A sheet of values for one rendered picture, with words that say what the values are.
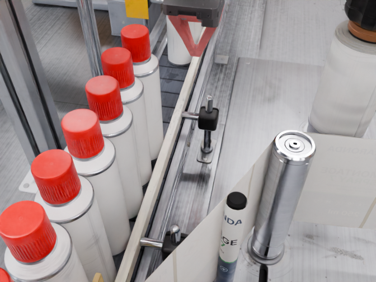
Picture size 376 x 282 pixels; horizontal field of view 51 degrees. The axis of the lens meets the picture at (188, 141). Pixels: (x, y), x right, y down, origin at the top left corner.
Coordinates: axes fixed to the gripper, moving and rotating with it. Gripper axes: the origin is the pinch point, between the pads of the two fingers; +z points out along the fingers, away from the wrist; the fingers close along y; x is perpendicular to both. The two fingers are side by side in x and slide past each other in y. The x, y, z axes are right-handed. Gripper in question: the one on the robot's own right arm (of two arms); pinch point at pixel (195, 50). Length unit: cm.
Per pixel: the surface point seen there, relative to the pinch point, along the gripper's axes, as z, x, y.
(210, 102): 7.3, -2.6, -2.0
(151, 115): 4.4, 4.1, -9.5
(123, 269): 9.8, 2.8, -28.6
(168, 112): 13.7, 4.7, 1.5
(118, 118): -3.4, 4.8, -18.7
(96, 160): -3.3, 5.1, -24.5
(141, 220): 9.9, 2.6, -22.1
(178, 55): 11.3, 5.8, 14.7
